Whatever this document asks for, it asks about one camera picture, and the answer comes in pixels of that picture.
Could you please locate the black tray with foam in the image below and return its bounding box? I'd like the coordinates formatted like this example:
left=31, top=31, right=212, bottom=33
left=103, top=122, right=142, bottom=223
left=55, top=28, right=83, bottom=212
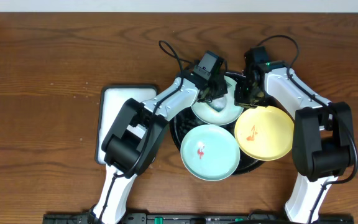
left=95, top=84, right=158, bottom=165

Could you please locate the green sponge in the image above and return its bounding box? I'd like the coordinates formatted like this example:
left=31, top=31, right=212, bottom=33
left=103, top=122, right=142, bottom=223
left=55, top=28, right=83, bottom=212
left=208, top=96, right=227, bottom=113

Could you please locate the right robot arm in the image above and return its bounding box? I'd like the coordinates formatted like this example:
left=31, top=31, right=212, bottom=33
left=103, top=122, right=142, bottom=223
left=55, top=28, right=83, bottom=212
left=234, top=45, right=358, bottom=223

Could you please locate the light green plate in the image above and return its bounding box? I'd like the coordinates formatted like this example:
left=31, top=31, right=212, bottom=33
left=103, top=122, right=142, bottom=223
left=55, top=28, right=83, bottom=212
left=191, top=77, right=244, bottom=126
left=180, top=124, right=241, bottom=181

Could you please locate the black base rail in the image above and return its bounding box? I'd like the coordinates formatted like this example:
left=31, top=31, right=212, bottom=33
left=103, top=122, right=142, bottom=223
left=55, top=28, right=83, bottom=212
left=42, top=211, right=356, bottom=224

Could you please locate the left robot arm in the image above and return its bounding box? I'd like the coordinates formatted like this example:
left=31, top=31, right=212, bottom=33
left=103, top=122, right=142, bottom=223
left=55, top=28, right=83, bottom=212
left=88, top=68, right=226, bottom=223

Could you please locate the yellow plate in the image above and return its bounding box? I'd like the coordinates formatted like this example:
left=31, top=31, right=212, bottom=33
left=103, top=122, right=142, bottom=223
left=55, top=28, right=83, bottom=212
left=234, top=106, right=294, bottom=161

